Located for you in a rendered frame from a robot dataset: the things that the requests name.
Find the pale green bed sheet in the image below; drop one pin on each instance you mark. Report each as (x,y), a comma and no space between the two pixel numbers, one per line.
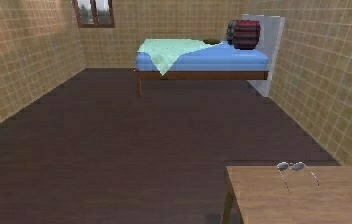
(165,50)

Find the blue mattress wooden bed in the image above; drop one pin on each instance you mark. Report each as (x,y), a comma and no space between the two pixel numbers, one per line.
(217,58)

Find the dark olive flat object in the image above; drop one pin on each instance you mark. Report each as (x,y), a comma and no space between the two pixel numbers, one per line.
(211,41)

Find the dark grey striped pillow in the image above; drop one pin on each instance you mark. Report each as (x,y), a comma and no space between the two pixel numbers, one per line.
(230,32)

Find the dark red striped pillow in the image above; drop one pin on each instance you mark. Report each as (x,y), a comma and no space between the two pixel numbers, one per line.
(247,35)

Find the brown framed window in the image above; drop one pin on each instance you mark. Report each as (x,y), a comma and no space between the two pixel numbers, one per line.
(94,13)

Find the light brown wooden table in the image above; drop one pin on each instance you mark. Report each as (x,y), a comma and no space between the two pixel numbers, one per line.
(300,200)

